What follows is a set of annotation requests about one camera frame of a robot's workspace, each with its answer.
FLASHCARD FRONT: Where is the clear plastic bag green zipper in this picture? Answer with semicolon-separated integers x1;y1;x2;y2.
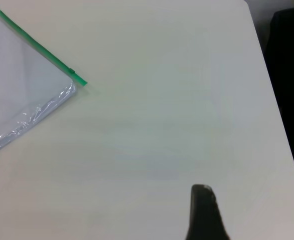
0;6;88;161

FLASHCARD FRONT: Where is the black bulky object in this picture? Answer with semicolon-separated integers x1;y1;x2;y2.
263;7;294;207

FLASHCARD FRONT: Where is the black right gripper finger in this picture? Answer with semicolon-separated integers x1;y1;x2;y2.
184;184;231;240

